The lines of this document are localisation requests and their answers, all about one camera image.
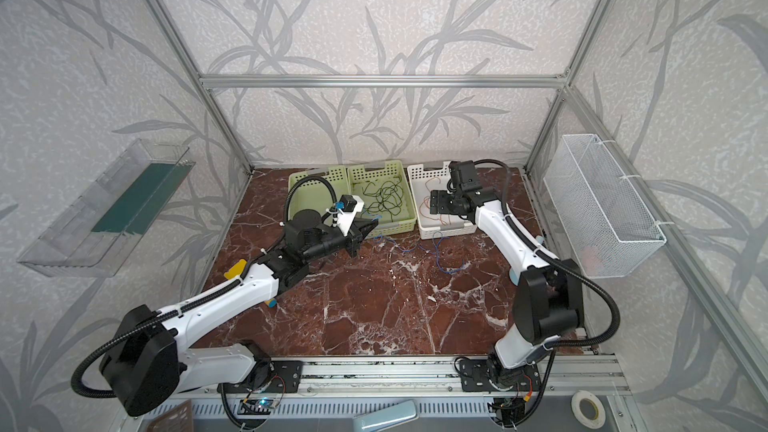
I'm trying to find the light blue scoop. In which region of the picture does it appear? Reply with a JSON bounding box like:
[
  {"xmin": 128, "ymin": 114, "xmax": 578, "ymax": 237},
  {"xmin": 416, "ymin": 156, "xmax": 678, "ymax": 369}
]
[{"xmin": 503, "ymin": 236, "xmax": 547, "ymax": 285}]

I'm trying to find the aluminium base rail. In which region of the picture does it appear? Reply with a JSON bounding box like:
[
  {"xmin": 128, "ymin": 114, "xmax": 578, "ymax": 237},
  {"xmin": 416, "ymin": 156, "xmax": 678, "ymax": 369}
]
[{"xmin": 122, "ymin": 355, "xmax": 637, "ymax": 418}]

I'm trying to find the white perforated basket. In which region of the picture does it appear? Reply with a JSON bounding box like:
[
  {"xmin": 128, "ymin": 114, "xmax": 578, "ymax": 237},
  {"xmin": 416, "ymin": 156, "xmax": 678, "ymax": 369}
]
[{"xmin": 406, "ymin": 161, "xmax": 477, "ymax": 240}]

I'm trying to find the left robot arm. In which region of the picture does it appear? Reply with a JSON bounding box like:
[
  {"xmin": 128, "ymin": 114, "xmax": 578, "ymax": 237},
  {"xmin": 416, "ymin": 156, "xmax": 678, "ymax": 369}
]
[{"xmin": 70, "ymin": 209, "xmax": 378, "ymax": 417}]

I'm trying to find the orange cable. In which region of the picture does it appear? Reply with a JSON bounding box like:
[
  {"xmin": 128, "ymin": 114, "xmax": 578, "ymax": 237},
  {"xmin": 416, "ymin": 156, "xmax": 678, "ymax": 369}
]
[{"xmin": 413, "ymin": 176, "xmax": 448, "ymax": 229}]

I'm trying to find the white wire mesh basket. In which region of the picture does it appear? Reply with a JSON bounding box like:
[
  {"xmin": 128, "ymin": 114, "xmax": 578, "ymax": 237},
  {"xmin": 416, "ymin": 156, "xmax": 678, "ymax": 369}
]
[{"xmin": 544, "ymin": 134, "xmax": 667, "ymax": 280}]

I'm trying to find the middle light green basket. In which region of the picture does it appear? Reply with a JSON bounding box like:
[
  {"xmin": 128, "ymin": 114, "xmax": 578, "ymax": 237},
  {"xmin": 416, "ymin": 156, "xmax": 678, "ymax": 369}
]
[{"xmin": 347, "ymin": 160, "xmax": 416, "ymax": 236}]

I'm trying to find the light green basket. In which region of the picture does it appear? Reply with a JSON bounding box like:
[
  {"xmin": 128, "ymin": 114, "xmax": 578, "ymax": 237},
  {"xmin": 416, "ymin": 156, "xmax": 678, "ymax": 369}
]
[
  {"xmin": 288, "ymin": 165, "xmax": 352, "ymax": 219},
  {"xmin": 347, "ymin": 160, "xmax": 416, "ymax": 236}
]

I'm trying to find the yellow scoop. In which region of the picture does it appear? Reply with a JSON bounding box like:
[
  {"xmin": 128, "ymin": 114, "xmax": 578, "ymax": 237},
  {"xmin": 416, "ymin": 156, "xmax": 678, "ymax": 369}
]
[{"xmin": 224, "ymin": 259, "xmax": 277, "ymax": 308}]

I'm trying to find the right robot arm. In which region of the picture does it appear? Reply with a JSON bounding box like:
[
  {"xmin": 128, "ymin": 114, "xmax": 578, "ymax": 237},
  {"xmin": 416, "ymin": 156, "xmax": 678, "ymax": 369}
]
[{"xmin": 430, "ymin": 159, "xmax": 621, "ymax": 391}]

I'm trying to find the aluminium frame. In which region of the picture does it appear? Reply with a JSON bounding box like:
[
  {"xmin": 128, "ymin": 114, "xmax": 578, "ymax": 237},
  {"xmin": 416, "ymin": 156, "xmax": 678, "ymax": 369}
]
[{"xmin": 142, "ymin": 0, "xmax": 767, "ymax": 399}]

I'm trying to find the white tape roll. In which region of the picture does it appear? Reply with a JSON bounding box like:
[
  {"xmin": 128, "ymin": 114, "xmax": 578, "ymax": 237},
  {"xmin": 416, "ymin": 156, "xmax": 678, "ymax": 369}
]
[{"xmin": 571, "ymin": 390, "xmax": 607, "ymax": 430}]

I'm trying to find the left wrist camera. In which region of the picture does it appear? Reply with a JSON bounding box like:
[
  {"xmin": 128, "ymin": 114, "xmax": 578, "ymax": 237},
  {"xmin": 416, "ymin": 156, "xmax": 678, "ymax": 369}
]
[{"xmin": 333, "ymin": 194, "xmax": 364, "ymax": 236}]

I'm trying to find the black cable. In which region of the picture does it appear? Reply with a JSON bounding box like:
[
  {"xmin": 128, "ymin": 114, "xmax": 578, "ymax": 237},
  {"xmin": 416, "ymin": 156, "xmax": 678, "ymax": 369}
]
[{"xmin": 359, "ymin": 176, "xmax": 409, "ymax": 220}]

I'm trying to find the left light green basket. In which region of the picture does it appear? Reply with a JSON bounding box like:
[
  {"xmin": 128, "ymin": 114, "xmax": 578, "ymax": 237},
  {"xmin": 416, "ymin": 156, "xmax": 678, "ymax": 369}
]
[{"xmin": 288, "ymin": 165, "xmax": 352, "ymax": 219}]

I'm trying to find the clear plastic wall shelf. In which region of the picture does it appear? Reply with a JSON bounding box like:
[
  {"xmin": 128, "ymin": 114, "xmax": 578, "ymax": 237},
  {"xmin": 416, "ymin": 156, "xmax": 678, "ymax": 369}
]
[{"xmin": 18, "ymin": 139, "xmax": 195, "ymax": 278}]

